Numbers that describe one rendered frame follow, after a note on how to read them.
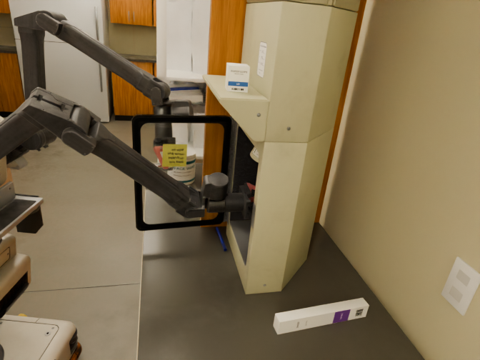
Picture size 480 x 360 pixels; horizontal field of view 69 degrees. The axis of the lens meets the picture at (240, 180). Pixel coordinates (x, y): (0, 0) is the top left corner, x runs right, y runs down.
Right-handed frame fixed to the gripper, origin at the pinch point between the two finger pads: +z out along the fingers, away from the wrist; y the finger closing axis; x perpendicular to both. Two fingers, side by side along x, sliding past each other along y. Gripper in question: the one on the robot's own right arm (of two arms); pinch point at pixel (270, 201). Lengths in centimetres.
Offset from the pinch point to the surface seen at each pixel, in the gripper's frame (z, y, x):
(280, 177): -3.6, -14.8, -15.0
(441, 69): 35, -14, -43
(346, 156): 33.9, 18.5, -7.2
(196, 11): -13, 115, -51
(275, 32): -9, -13, -48
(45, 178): -148, 268, 115
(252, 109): -12.5, -14.8, -32.0
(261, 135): -9.7, -14.8, -26.0
